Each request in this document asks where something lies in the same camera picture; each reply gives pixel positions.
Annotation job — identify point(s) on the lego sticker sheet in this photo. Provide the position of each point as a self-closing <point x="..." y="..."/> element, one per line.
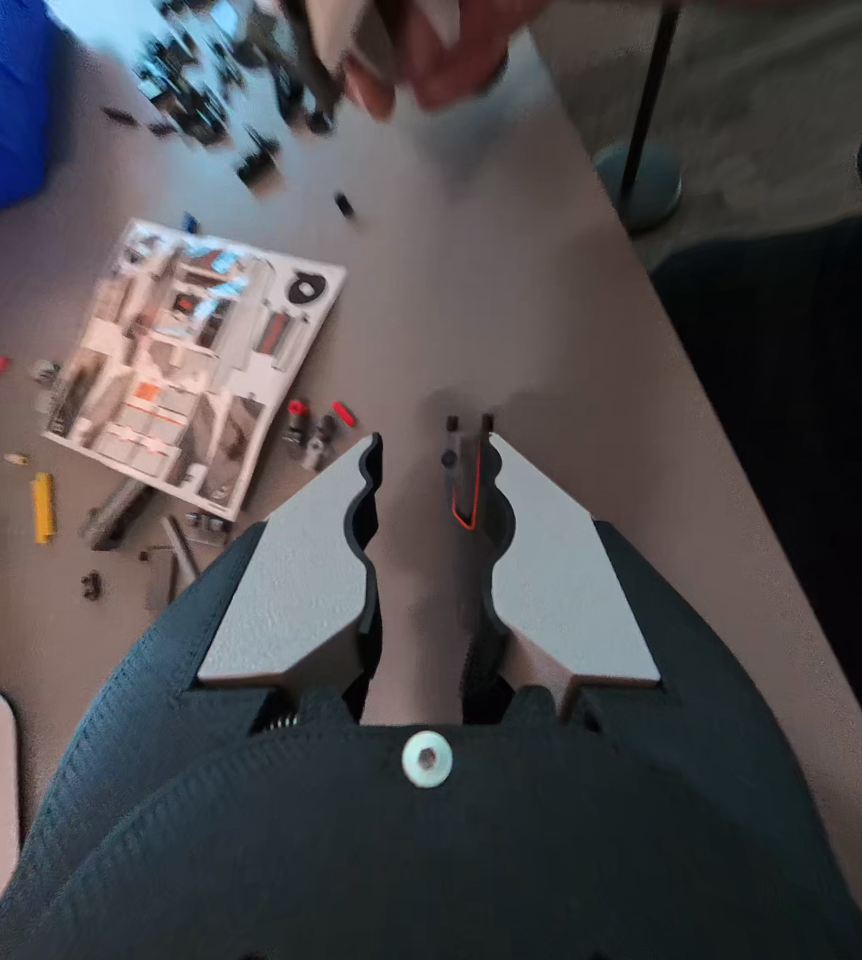
<point x="191" y="360"/>

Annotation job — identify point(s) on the dark grey flat lego panel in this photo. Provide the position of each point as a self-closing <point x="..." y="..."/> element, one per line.
<point x="159" y="577"/>

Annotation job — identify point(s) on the black pole stand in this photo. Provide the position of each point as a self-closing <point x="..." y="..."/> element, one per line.
<point x="644" y="150"/>

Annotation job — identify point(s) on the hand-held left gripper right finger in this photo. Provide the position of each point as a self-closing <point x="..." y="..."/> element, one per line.
<point x="566" y="592"/>

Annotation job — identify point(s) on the small tan lego pin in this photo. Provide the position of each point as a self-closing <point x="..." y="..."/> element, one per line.
<point x="16" y="457"/>

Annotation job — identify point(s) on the small blue lego pin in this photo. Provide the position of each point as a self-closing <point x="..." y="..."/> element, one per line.
<point x="190" y="220"/>

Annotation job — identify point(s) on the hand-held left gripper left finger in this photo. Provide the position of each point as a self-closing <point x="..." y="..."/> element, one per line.
<point x="296" y="585"/>

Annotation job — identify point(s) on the pile of black lego pieces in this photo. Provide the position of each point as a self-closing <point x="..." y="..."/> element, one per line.
<point x="198" y="75"/>

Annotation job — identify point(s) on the grey connector with red axle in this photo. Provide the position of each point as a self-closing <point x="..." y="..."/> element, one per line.
<point x="297" y="427"/>

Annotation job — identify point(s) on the light grey lego connector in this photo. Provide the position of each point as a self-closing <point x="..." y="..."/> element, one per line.
<point x="320" y="442"/>

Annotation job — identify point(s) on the long grey lego axle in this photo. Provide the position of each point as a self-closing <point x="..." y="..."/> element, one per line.
<point x="180" y="551"/>

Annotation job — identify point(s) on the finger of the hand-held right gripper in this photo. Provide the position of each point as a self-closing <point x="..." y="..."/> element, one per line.
<point x="341" y="30"/>
<point x="440" y="19"/>

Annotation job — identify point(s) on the grey cylindrical lego panel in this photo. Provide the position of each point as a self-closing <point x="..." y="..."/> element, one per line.
<point x="112" y="514"/>

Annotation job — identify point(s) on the small grey lego piece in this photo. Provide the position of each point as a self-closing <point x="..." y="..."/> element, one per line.
<point x="47" y="373"/>

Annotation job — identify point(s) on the yellow lego beam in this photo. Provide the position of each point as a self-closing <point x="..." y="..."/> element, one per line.
<point x="42" y="508"/>

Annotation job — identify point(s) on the small dark grey lego bush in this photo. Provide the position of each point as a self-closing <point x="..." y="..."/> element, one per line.
<point x="90" y="586"/>

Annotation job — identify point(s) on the grey pointed lego panel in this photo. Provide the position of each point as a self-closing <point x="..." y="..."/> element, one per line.
<point x="464" y="472"/>

